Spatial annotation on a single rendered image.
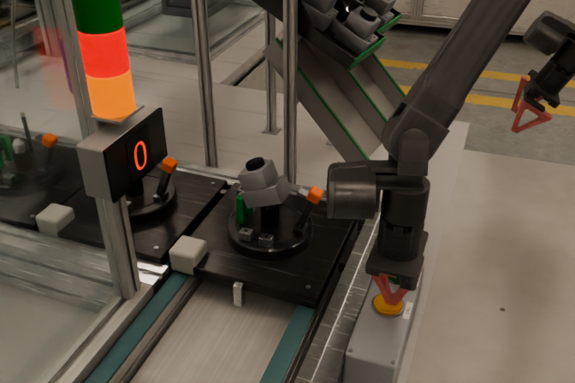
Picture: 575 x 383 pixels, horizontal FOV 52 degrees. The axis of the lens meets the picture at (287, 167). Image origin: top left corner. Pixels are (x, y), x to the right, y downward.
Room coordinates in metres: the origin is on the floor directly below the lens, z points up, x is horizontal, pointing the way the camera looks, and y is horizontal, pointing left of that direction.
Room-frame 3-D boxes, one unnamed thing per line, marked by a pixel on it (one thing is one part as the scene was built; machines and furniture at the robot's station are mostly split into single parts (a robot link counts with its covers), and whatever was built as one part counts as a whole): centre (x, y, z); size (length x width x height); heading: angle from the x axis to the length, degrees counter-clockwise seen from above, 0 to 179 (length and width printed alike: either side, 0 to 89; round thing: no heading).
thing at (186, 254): (0.71, 0.15, 0.97); 0.05 x 0.05 x 0.04; 69
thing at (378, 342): (0.61, -0.14, 0.93); 0.21 x 0.07 x 0.06; 159
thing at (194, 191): (0.86, 0.27, 1.01); 0.24 x 0.24 x 0.13; 69
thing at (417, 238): (0.61, -0.15, 1.08); 0.10 x 0.07 x 0.07; 159
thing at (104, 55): (0.63, 0.21, 1.33); 0.05 x 0.05 x 0.05
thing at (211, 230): (0.77, 0.03, 0.96); 0.24 x 0.24 x 0.02; 69
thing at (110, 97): (0.63, 0.21, 1.28); 0.05 x 0.05 x 0.05
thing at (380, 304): (0.61, -0.14, 0.96); 0.04 x 0.04 x 0.02
